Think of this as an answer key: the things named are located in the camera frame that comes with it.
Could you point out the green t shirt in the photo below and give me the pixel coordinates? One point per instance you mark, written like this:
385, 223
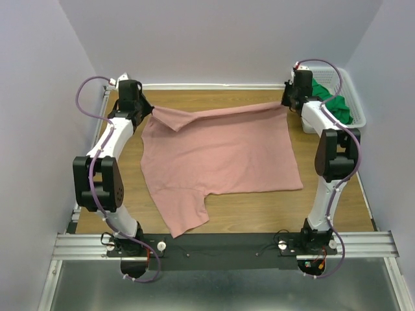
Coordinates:
337, 106

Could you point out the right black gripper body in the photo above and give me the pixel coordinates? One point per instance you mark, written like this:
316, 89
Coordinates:
288, 94

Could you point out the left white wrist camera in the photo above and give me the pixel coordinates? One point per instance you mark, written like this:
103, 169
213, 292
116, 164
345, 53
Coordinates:
120, 79

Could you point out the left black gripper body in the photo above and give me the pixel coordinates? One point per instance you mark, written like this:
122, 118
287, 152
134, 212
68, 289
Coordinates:
137, 103

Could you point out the white plastic basket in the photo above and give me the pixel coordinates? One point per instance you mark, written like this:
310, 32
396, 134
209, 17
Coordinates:
347, 90

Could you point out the pink printed t shirt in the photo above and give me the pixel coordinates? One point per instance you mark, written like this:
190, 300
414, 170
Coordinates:
189, 155

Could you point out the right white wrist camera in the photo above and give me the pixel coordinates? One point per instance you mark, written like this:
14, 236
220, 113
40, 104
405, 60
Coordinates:
299, 67

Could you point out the white back edge strip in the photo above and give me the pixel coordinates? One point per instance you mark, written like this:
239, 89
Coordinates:
157, 87

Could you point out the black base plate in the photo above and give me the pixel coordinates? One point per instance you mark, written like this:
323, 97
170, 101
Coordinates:
154, 265

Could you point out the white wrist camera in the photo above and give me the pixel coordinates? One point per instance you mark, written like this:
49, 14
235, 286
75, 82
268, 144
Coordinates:
299, 67
120, 79

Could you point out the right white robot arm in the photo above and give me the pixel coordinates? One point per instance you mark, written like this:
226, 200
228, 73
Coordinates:
336, 161

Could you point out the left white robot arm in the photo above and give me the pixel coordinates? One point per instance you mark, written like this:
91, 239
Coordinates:
98, 182

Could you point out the aluminium front rail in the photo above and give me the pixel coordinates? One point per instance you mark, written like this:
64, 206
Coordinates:
96, 247

